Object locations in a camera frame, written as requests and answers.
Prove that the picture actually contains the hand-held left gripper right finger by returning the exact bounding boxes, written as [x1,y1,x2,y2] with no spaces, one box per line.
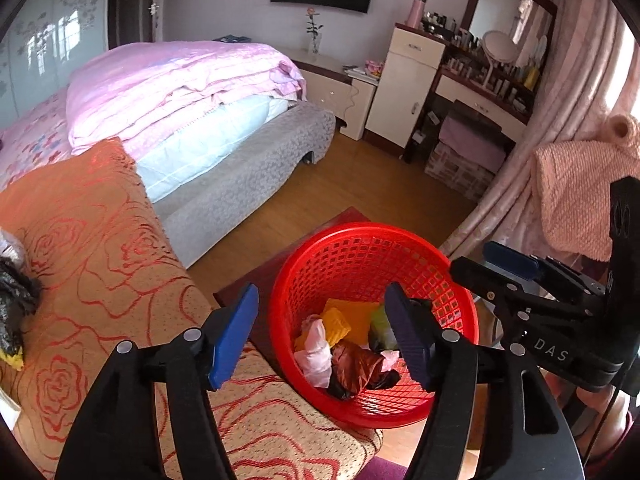
[384,281,586,480]

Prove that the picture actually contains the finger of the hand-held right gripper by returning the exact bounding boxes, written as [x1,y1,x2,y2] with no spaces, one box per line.
[449,256,591,321]
[484,241,608,302]

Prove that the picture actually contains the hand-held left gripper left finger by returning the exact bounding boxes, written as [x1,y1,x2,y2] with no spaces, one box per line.
[54,282,261,480]

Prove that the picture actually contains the green snack packet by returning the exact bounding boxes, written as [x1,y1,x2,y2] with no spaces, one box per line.
[369,305,401,352]

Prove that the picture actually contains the clothes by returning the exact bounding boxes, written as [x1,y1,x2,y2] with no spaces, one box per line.
[326,342,401,401]

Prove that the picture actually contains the white tissue paper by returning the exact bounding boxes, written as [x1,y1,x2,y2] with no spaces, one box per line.
[294,314,333,375]

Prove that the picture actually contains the red plastic basket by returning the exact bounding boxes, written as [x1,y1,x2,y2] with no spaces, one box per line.
[268,221,480,430]

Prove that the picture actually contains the dark red floor mat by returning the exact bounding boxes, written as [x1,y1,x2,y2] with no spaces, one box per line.
[215,206,373,311]

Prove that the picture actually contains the patterned storage box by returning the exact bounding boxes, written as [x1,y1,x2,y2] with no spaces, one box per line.
[425,142,501,201]

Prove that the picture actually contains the pink knitted garment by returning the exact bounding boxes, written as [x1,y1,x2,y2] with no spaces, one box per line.
[530,114,640,263]

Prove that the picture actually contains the purple padded stool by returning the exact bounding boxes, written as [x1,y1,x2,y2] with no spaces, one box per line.
[437,100,516,176]

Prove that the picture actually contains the purple floor mat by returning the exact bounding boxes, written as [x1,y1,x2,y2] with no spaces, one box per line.
[357,452,408,480]

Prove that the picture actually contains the grey upholstered bed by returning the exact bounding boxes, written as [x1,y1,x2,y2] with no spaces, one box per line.
[0,40,337,270]

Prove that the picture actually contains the orange rose-patterned blanket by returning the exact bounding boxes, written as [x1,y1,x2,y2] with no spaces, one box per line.
[0,137,385,480]

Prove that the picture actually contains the light blue pillow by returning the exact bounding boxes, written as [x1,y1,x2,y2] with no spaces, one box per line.
[136,96,291,203]

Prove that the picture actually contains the pink patterned curtain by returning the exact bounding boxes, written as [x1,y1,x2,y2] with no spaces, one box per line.
[440,0,640,261]

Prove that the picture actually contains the tall white cabinet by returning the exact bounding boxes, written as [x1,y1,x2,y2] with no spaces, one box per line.
[364,25,447,149]

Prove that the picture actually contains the round white vanity mirror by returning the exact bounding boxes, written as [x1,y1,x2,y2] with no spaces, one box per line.
[475,30,521,92]

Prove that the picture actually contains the black plastic bag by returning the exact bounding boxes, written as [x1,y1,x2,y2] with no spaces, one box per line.
[0,257,42,356]

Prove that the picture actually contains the row of cosmetic bottles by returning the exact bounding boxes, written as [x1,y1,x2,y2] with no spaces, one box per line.
[422,10,543,111]

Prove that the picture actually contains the yellow foam piece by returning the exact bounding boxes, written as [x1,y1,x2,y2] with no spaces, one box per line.
[0,347,25,372]

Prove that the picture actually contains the white printed plastic wrapper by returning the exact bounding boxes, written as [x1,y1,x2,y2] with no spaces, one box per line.
[0,227,25,263]

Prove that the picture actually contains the dressing table with mirror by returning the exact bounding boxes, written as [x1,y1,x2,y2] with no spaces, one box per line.
[404,0,558,166]

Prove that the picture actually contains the low white cabinet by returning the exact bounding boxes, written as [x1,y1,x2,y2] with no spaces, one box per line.
[287,47,378,142]

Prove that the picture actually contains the pink quilt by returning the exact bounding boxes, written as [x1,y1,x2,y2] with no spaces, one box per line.
[66,40,307,157]

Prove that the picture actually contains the pink thermos flask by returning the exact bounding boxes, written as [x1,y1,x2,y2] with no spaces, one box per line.
[404,0,431,30]

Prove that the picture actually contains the pink floral bed sheet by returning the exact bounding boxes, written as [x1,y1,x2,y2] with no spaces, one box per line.
[0,87,76,191]

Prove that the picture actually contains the rose in glass vase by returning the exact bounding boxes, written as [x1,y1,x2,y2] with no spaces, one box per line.
[305,8,323,56]

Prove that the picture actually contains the dark wooden door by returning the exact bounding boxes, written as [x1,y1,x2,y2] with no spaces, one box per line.
[107,0,166,51]

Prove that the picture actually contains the flower-patterned glass wardrobe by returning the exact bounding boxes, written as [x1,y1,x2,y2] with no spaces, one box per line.
[0,0,113,131]

